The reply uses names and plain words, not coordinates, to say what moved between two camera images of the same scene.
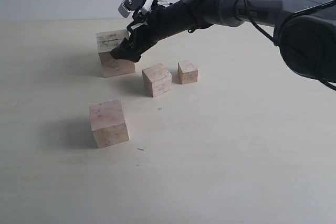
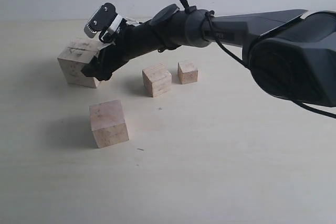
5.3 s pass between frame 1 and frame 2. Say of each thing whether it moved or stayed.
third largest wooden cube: stayed
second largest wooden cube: stayed
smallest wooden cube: stayed
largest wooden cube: moved
